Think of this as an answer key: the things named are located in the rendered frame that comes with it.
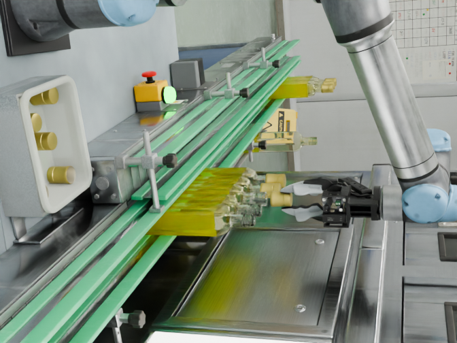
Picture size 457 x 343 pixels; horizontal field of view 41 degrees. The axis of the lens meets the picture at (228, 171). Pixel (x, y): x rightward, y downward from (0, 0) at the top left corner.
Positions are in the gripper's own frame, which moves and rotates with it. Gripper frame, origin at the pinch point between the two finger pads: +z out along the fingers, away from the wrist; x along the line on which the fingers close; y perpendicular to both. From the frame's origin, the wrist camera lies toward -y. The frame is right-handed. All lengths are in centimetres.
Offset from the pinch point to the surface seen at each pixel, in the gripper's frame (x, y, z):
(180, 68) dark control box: -23, -49, 40
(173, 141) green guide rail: -13.7, -0.3, 25.3
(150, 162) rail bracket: -14.7, 18.7, 22.8
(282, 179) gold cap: -1.0, -10.2, 3.0
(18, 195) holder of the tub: -15, 37, 40
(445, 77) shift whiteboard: 82, -580, -64
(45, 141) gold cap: -22, 29, 38
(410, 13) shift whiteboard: 12, -579, -28
